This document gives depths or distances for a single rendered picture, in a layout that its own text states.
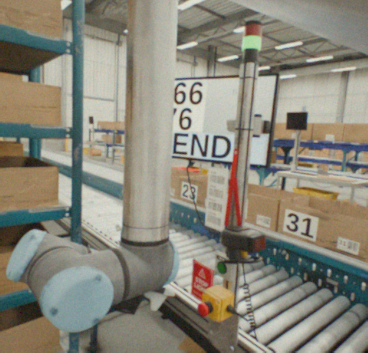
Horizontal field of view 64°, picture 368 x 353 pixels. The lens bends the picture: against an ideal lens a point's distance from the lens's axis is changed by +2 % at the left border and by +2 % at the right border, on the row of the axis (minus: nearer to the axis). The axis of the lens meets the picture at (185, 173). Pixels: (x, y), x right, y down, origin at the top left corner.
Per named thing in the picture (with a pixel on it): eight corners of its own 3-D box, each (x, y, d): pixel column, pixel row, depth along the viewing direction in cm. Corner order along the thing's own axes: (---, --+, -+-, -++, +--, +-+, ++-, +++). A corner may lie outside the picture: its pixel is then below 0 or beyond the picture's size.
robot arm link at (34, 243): (7, 291, 46) (-4, 267, 54) (76, 305, 54) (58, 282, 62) (40, 235, 48) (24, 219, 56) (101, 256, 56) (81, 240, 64)
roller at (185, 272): (159, 284, 126) (159, 273, 125) (238, 257, 159) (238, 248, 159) (165, 289, 122) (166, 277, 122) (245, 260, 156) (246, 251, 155)
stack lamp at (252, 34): (238, 49, 84) (240, 26, 83) (249, 53, 87) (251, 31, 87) (252, 46, 80) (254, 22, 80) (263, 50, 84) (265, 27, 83)
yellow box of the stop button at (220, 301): (197, 313, 90) (198, 291, 89) (216, 304, 95) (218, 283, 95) (233, 341, 79) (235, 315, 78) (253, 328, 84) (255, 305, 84)
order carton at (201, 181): (177, 200, 206) (178, 176, 204) (207, 196, 225) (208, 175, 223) (217, 213, 177) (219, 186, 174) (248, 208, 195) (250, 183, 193)
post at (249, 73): (206, 341, 99) (227, 65, 87) (216, 335, 102) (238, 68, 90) (233, 364, 89) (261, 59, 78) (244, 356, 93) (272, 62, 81)
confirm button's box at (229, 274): (212, 274, 92) (214, 253, 91) (219, 271, 94) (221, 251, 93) (228, 283, 87) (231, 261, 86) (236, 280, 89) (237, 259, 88)
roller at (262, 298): (226, 323, 97) (220, 333, 99) (306, 280, 130) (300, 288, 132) (216, 310, 100) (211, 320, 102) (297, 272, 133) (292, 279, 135)
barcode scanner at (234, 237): (253, 274, 76) (251, 234, 76) (219, 264, 85) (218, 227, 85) (268, 268, 80) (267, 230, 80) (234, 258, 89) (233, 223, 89)
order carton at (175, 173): (146, 190, 236) (147, 169, 234) (175, 188, 255) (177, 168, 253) (177, 200, 206) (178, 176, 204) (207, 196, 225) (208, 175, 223)
